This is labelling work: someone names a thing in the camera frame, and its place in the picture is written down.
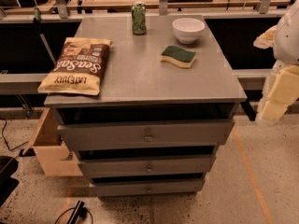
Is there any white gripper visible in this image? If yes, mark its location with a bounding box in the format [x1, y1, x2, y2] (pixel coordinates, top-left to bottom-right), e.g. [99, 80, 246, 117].
[253, 0, 299, 121]

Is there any white ceramic bowl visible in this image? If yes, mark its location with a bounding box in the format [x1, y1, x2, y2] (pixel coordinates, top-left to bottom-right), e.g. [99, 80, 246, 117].
[172, 18, 206, 44]

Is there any brown and yellow chip bag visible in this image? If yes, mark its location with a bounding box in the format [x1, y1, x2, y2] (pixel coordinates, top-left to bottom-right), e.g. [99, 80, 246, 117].
[37, 37, 113, 96]

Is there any green and yellow sponge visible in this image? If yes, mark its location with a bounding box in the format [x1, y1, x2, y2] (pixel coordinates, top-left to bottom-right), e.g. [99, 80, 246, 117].
[161, 46, 196, 69]

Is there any grey drawer cabinet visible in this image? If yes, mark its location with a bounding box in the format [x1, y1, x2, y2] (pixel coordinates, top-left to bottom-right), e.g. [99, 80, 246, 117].
[45, 15, 247, 197]

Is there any green soda can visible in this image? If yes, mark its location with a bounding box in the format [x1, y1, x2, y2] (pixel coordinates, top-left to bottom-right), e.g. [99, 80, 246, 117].
[131, 1, 147, 35]

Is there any light wooden box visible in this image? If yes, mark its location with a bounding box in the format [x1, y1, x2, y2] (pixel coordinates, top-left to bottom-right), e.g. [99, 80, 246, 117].
[21, 108, 82, 176]

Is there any black device on floor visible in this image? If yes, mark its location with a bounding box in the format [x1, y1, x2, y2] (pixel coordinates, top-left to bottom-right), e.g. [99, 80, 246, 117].
[66, 201, 87, 224]

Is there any black floor cable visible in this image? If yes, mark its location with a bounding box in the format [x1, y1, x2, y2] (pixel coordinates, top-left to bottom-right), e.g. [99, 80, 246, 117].
[0, 119, 30, 152]

